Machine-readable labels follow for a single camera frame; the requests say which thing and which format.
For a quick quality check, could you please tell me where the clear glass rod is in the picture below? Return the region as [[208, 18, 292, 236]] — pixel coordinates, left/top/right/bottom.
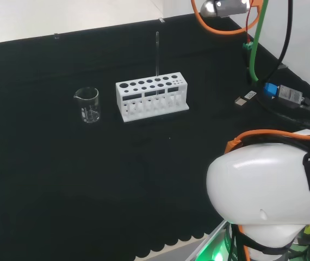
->
[[155, 31, 160, 96]]

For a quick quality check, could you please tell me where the white test tube rack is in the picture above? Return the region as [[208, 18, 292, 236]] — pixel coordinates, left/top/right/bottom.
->
[[115, 72, 190, 123]]

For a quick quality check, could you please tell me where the clear glass beaker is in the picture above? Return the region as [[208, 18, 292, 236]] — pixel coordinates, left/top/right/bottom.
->
[[73, 86, 102, 124]]

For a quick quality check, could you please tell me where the silver USB plug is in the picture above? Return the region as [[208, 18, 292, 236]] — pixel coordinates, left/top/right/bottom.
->
[[234, 90, 257, 107]]

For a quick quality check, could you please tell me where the black bench cloth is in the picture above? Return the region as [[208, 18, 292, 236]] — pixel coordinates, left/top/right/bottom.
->
[[0, 10, 310, 261]]

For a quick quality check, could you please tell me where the orange cable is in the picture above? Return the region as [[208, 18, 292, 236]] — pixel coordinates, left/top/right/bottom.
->
[[190, 0, 310, 154]]

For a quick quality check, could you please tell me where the aluminium frame rail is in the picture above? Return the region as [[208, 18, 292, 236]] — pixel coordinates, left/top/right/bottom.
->
[[184, 219, 230, 261]]

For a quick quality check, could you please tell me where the green cable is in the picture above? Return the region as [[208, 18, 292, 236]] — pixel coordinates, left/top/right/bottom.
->
[[248, 0, 269, 84]]

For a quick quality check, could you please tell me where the blue grey cable adapter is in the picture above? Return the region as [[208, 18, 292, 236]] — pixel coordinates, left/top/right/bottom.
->
[[263, 82, 310, 113]]

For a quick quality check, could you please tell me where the thin black cable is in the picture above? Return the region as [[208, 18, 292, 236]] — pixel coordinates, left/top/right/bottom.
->
[[258, 0, 294, 84]]

